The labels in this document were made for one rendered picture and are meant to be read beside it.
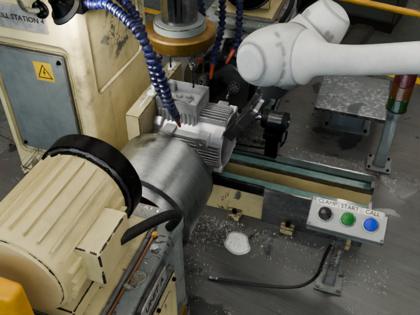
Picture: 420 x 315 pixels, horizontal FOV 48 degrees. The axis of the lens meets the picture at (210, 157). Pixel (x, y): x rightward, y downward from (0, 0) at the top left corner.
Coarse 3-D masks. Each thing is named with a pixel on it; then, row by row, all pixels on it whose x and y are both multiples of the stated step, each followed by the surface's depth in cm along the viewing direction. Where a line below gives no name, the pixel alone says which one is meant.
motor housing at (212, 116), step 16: (208, 112) 130; (224, 112) 130; (160, 128) 133; (176, 128) 132; (192, 128) 131; (208, 128) 130; (224, 128) 129; (192, 144) 130; (208, 144) 128; (224, 144) 144; (208, 160) 131; (224, 160) 141
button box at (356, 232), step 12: (312, 204) 109; (324, 204) 108; (336, 204) 108; (348, 204) 108; (312, 216) 108; (336, 216) 107; (360, 216) 106; (372, 216) 106; (384, 216) 105; (312, 228) 110; (324, 228) 107; (336, 228) 106; (348, 228) 106; (360, 228) 106; (384, 228) 105; (360, 240) 107; (372, 240) 104
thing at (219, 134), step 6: (234, 108) 135; (156, 120) 131; (162, 120) 132; (216, 132) 127; (222, 132) 127; (216, 138) 127; (222, 138) 128; (234, 144) 144; (216, 168) 135; (222, 168) 136
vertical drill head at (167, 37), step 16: (160, 0) 113; (176, 0) 110; (192, 0) 111; (160, 16) 118; (176, 16) 112; (192, 16) 114; (160, 32) 115; (176, 32) 113; (192, 32) 114; (208, 32) 117; (160, 48) 114; (176, 48) 113; (192, 48) 114; (208, 48) 118; (192, 64) 119; (192, 80) 123
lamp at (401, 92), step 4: (392, 84) 141; (392, 88) 141; (396, 88) 139; (400, 88) 139; (404, 88) 138; (408, 88) 138; (412, 88) 139; (392, 92) 141; (396, 92) 140; (400, 92) 139; (404, 92) 139; (408, 92) 139; (392, 96) 142; (396, 96) 141; (400, 96) 140; (404, 96) 140; (408, 96) 140; (400, 100) 141; (404, 100) 141
